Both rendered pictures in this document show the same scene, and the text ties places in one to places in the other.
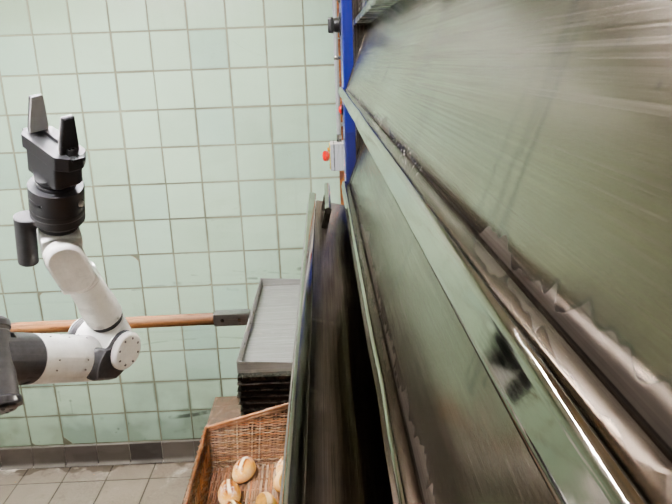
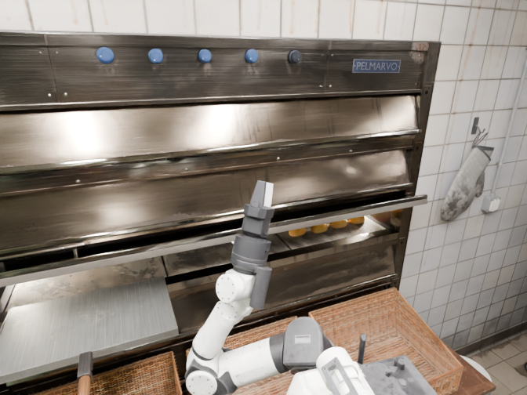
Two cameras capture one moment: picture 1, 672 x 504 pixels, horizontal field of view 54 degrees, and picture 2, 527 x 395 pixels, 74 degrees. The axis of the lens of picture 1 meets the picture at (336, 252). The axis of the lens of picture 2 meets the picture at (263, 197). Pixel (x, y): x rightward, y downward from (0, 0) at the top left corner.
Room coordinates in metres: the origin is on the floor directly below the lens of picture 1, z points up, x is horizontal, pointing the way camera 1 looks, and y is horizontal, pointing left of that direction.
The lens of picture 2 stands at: (1.34, 1.16, 2.03)
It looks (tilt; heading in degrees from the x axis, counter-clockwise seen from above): 22 degrees down; 248
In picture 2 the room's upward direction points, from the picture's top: straight up
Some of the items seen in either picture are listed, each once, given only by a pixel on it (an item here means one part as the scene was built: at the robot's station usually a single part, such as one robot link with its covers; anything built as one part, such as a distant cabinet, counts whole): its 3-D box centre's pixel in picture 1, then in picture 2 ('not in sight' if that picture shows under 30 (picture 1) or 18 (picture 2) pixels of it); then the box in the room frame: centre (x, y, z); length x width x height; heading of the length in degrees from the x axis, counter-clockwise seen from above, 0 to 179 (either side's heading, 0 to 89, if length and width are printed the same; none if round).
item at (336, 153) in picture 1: (339, 155); not in sight; (2.46, -0.03, 1.46); 0.10 x 0.07 x 0.10; 1
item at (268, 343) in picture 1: (322, 314); (89, 318); (1.54, 0.04, 1.19); 0.55 x 0.36 x 0.03; 0
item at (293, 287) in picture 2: not in sight; (238, 298); (0.96, -0.09, 1.02); 1.79 x 0.11 x 0.19; 1
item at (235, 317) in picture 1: (232, 317); (85, 367); (1.53, 0.27, 1.19); 0.09 x 0.04 x 0.03; 90
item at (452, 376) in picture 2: not in sight; (380, 349); (0.33, 0.17, 0.72); 0.56 x 0.49 x 0.28; 1
